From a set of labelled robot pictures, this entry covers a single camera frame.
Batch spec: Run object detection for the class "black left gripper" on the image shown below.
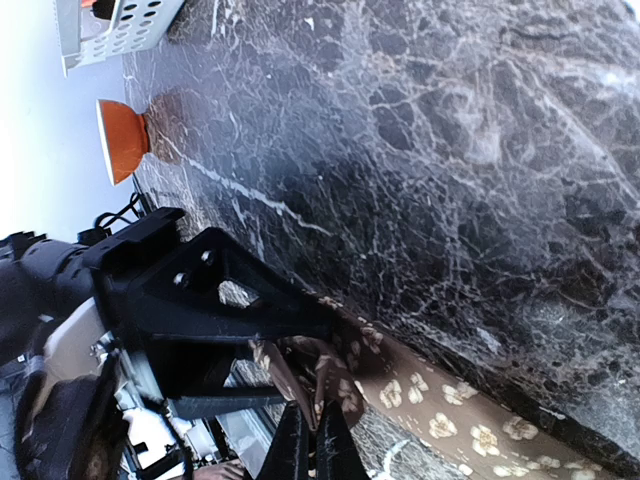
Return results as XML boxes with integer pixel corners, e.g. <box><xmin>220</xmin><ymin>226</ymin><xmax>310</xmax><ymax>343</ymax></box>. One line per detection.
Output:
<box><xmin>49</xmin><ymin>207</ymin><xmax>336</xmax><ymax>346</ymax></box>

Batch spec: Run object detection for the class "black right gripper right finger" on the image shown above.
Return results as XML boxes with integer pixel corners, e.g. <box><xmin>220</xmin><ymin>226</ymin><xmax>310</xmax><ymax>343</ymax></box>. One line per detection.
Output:
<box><xmin>316</xmin><ymin>402</ymin><xmax>368</xmax><ymax>480</ymax></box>

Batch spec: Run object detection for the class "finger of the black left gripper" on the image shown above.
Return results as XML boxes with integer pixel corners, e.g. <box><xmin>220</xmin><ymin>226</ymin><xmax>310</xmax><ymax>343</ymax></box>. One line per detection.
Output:
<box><xmin>169</xmin><ymin>386</ymin><xmax>285</xmax><ymax>420</ymax></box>

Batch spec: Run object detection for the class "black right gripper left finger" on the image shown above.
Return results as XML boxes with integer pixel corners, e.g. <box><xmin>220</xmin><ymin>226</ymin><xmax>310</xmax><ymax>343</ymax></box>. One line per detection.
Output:
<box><xmin>257</xmin><ymin>402</ymin><xmax>309</xmax><ymax>480</ymax></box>

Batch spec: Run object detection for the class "brown floral tie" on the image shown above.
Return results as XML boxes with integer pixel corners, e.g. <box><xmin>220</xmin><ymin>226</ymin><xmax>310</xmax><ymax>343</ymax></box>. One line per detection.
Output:
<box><xmin>251</xmin><ymin>297</ymin><xmax>615</xmax><ymax>479</ymax></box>

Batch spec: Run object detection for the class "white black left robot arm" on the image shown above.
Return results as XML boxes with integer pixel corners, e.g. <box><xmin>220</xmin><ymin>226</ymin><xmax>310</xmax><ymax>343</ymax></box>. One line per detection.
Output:
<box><xmin>1</xmin><ymin>207</ymin><xmax>331</xmax><ymax>479</ymax></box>

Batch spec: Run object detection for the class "orange white bowl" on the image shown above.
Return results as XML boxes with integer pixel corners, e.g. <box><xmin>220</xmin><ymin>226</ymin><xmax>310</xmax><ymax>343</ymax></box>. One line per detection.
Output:
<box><xmin>96</xmin><ymin>99</ymin><xmax>150</xmax><ymax>186</ymax></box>

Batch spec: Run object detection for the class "white perforated plastic basket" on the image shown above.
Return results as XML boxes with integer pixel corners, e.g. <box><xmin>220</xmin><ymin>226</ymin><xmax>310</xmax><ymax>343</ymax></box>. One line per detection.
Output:
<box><xmin>53</xmin><ymin>0</ymin><xmax>184</xmax><ymax>73</ymax></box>

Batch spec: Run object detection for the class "orange navy striped tie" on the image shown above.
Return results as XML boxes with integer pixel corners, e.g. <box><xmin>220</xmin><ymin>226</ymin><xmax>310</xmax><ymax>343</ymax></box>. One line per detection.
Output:
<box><xmin>81</xmin><ymin>0</ymin><xmax>115</xmax><ymax>20</ymax></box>

